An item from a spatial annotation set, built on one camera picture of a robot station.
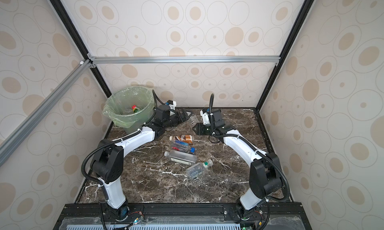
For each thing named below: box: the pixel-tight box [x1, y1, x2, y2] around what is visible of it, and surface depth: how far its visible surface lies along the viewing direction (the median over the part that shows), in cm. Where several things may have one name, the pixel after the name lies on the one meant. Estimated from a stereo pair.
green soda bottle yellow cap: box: [131, 105, 139, 113], surface depth 102 cm
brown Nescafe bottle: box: [169, 134, 193, 144], surface depth 99 cm
